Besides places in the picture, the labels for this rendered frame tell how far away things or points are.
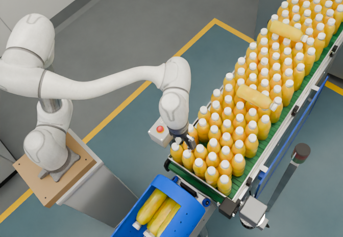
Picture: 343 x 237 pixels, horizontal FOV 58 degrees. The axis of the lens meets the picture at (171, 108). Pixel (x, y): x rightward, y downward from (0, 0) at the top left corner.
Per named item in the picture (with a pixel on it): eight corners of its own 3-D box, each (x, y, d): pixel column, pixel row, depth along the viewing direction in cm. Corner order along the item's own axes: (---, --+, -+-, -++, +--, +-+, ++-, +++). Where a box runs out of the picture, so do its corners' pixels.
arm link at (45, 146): (35, 170, 163) (11, 156, 145) (45, 138, 172) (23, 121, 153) (64, 172, 161) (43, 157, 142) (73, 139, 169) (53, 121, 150)
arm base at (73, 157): (31, 168, 171) (26, 165, 166) (61, 139, 177) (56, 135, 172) (51, 189, 163) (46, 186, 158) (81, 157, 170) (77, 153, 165)
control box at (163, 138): (151, 139, 175) (147, 131, 166) (172, 112, 181) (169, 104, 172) (165, 148, 171) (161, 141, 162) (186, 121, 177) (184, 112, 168)
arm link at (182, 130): (178, 134, 119) (180, 139, 124) (192, 116, 122) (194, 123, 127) (160, 122, 123) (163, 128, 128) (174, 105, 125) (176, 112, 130)
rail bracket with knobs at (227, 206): (215, 209, 161) (214, 205, 152) (222, 198, 163) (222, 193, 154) (231, 221, 157) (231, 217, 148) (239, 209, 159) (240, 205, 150)
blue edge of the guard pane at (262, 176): (245, 201, 204) (251, 180, 161) (302, 111, 228) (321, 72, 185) (252, 206, 202) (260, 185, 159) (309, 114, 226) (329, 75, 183)
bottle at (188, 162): (185, 173, 172) (180, 162, 156) (184, 161, 176) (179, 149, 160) (197, 171, 172) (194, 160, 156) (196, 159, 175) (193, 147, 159)
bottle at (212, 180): (222, 183, 167) (221, 172, 151) (211, 190, 165) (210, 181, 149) (213, 173, 170) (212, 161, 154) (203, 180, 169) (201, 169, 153)
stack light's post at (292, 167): (264, 209, 242) (289, 162, 147) (266, 205, 243) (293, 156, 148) (268, 212, 240) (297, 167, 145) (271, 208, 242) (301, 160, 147)
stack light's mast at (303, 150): (286, 163, 147) (292, 151, 133) (292, 153, 149) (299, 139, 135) (298, 170, 145) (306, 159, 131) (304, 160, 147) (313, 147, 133)
